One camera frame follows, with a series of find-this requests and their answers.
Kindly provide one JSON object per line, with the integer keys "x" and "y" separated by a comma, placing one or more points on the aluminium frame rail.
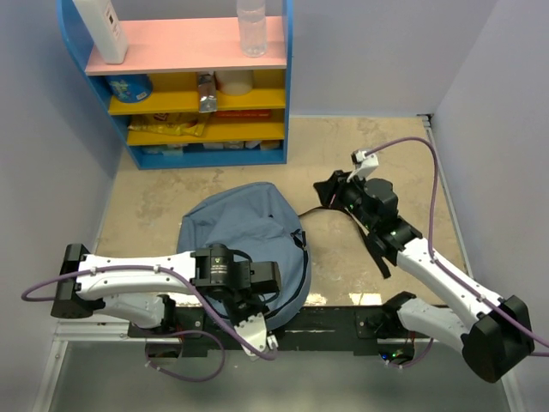
{"x": 94, "y": 330}

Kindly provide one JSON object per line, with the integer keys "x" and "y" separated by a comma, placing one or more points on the blue round tin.
{"x": 130, "y": 88}

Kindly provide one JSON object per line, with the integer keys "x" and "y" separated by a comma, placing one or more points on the red flat box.
{"x": 256, "y": 113}

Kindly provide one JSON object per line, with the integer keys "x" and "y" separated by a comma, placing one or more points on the yellow snack bag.
{"x": 170, "y": 124}

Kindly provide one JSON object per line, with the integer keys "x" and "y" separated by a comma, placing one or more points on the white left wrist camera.
{"x": 255, "y": 332}

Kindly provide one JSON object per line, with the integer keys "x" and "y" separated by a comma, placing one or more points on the white rectangular box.
{"x": 101, "y": 20}

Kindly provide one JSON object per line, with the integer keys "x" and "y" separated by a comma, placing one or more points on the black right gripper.
{"x": 336, "y": 184}

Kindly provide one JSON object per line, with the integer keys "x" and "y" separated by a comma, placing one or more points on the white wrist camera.
{"x": 255, "y": 332}
{"x": 364, "y": 163}

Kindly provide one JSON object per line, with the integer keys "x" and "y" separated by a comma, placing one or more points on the blue shelf unit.
{"x": 172, "y": 52}

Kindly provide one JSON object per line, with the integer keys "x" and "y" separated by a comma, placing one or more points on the blue fabric backpack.
{"x": 257, "y": 220}

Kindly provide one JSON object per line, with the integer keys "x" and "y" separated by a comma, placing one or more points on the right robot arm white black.
{"x": 402, "y": 245}

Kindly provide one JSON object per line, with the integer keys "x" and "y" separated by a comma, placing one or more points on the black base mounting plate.
{"x": 362, "y": 330}

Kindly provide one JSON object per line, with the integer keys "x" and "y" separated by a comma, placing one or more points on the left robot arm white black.
{"x": 136, "y": 289}

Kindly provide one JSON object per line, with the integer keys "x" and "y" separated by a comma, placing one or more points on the clear plastic water bottle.
{"x": 252, "y": 25}

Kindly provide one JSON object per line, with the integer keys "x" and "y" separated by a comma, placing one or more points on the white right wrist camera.
{"x": 364, "y": 163}

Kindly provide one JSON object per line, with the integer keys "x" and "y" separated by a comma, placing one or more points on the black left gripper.
{"x": 259, "y": 307}

